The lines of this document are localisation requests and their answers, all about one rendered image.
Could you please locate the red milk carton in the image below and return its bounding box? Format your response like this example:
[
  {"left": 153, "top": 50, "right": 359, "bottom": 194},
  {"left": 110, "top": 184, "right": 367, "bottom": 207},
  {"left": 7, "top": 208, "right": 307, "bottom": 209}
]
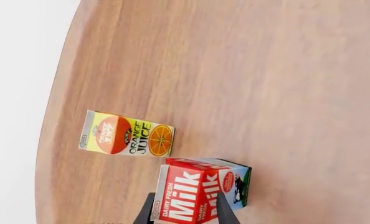
[{"left": 152, "top": 157, "right": 253, "bottom": 224}]

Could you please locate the yellow orange juice carton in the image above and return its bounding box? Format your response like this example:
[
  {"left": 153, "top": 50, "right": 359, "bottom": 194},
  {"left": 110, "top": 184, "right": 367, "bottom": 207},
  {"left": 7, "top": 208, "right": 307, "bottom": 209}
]
[{"left": 78, "top": 110, "right": 176, "bottom": 157}]

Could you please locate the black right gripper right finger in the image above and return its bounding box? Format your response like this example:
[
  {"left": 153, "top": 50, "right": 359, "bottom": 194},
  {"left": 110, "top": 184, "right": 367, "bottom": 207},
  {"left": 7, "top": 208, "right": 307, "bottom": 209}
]
[{"left": 216, "top": 192, "right": 240, "bottom": 224}]

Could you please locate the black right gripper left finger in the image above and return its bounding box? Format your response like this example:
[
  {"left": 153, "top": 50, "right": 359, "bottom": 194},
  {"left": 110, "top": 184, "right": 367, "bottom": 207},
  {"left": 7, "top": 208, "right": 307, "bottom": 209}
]
[{"left": 133, "top": 192, "right": 156, "bottom": 224}]

